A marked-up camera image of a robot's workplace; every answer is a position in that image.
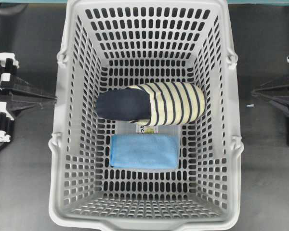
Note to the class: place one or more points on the blue cloth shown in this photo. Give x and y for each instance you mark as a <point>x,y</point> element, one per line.
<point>144,151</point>

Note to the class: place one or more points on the clear plastic packet with label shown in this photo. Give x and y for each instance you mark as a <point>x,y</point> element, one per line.
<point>122,127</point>

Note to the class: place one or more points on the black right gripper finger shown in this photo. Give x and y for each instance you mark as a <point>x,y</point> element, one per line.
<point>277,84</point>
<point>279,100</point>

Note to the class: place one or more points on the navy striped slipper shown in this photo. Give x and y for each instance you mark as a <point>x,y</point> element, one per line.
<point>153,104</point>

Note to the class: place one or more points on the grey plastic shopping basket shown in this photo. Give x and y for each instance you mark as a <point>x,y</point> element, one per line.
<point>111,44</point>

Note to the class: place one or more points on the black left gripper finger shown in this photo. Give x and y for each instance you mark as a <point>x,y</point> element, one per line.
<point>24,87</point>
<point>17,103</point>

